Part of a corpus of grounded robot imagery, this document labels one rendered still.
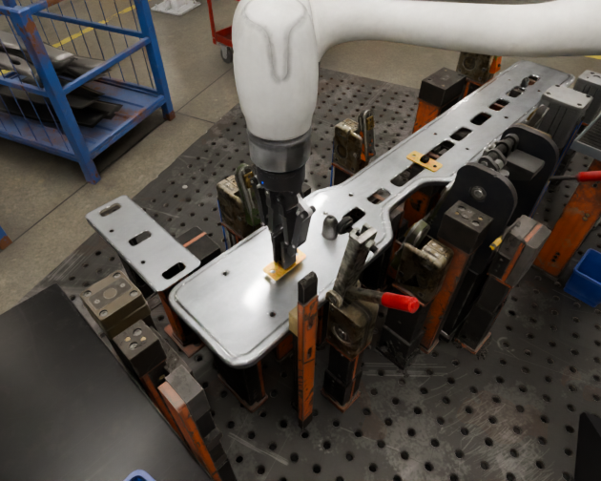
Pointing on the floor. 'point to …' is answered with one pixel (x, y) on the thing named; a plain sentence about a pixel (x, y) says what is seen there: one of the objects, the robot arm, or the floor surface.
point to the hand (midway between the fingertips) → (283, 248)
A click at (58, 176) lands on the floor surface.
